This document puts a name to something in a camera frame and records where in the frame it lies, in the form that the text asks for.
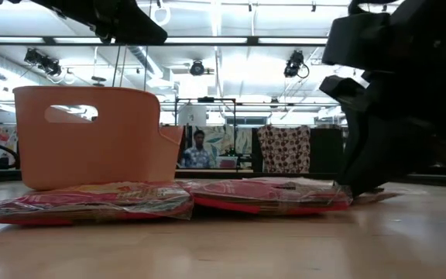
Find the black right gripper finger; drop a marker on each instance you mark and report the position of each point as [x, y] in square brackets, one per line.
[366, 155]

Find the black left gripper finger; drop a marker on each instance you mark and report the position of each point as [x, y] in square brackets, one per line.
[147, 33]

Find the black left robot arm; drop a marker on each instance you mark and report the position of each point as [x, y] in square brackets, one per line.
[64, 4]

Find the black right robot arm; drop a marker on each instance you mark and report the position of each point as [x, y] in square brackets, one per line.
[436, 19]

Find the black cabinet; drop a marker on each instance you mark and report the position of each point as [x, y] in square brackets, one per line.
[325, 149]

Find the brown polka-dot cloth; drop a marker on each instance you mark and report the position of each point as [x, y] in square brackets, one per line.
[285, 147]

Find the white box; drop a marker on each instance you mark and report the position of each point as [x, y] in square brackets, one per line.
[192, 114]

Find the leaf patterned panel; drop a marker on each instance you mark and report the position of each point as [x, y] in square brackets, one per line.
[223, 139]

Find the person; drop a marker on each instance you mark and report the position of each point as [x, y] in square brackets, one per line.
[196, 155]

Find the orange plastic basket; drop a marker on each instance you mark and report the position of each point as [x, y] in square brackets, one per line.
[91, 155]

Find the pink storage bin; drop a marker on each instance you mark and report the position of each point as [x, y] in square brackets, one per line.
[227, 162]

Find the black overhead frame beam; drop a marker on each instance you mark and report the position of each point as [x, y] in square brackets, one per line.
[52, 40]

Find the black metal rack frame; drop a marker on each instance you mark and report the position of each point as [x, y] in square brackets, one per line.
[205, 100]

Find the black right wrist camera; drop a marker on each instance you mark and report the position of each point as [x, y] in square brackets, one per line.
[356, 40]

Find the black aluminium table frame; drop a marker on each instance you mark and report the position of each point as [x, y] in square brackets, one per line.
[215, 173]

